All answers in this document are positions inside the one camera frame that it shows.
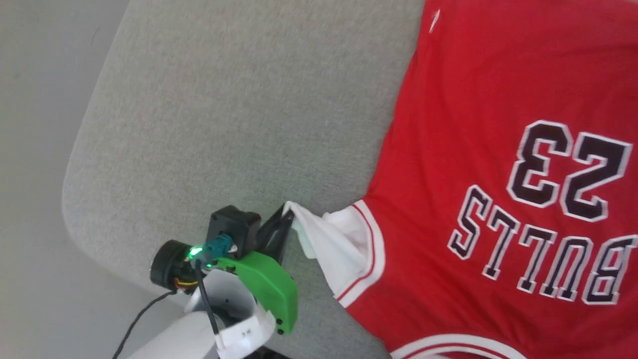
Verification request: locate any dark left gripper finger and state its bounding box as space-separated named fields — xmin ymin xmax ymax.
xmin=253 ymin=201 xmax=295 ymax=248
xmin=268 ymin=216 xmax=296 ymax=266

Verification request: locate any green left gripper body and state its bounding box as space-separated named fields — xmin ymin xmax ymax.
xmin=214 ymin=234 xmax=299 ymax=336

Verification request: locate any red Bulls basketball jersey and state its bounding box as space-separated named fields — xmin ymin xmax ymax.
xmin=282 ymin=0 xmax=638 ymax=359

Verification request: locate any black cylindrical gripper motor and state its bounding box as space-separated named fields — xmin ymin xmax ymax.
xmin=150 ymin=240 xmax=201 ymax=293

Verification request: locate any black cable with teal plug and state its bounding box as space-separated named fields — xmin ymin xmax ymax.
xmin=192 ymin=234 xmax=235 ymax=337

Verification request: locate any thin black motor cable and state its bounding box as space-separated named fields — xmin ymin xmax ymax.
xmin=112 ymin=290 xmax=178 ymax=359

